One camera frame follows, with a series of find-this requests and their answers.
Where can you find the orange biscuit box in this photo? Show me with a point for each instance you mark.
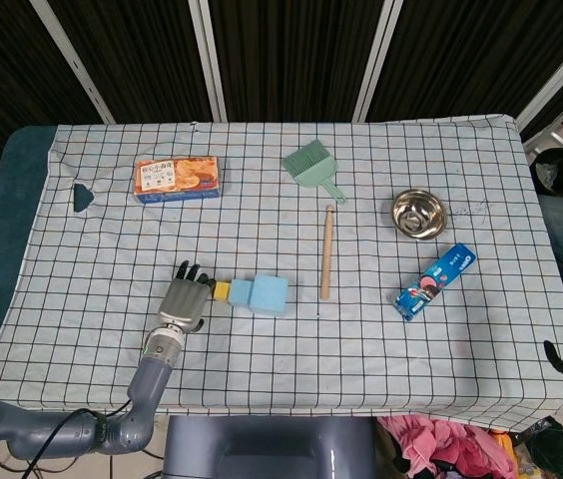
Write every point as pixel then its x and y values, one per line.
pixel 176 177

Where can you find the white metal frame foot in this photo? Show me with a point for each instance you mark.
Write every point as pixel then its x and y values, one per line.
pixel 556 137

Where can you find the black partition screen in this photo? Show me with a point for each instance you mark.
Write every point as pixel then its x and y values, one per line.
pixel 286 50

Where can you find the wooden rolling pin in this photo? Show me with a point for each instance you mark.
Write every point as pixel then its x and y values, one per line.
pixel 328 252

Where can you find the small orange item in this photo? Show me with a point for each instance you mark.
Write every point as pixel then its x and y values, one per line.
pixel 505 446

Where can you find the large blue foam cube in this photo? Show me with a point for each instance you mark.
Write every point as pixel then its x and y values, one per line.
pixel 270 295

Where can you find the dark crumpled bag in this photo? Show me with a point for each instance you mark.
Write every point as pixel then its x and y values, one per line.
pixel 553 449

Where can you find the small blue foam cube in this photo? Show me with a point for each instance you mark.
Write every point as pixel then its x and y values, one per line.
pixel 240 294

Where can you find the white partition frame post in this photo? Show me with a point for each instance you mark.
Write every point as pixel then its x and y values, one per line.
pixel 207 60
pixel 377 60
pixel 561 75
pixel 80 75

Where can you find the teal table cover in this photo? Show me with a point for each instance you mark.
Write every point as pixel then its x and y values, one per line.
pixel 7 224

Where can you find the green dustpan brush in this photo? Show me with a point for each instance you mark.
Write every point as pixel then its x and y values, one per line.
pixel 309 164

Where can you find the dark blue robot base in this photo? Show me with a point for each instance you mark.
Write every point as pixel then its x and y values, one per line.
pixel 266 449

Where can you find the checkered light blue tablecloth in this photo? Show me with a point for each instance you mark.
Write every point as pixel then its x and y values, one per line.
pixel 311 359

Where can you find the stainless steel bowl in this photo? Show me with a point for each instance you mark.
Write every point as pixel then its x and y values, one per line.
pixel 417 214

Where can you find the pink cloth pile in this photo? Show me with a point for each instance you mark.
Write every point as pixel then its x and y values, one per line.
pixel 441 449

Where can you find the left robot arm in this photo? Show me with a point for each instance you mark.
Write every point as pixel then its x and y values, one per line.
pixel 149 379

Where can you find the small yellow foam cube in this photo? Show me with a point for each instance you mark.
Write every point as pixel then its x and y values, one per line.
pixel 222 291

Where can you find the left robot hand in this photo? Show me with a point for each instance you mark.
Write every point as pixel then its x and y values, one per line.
pixel 181 302

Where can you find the blue Oreo cookie box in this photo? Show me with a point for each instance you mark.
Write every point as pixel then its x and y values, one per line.
pixel 433 282

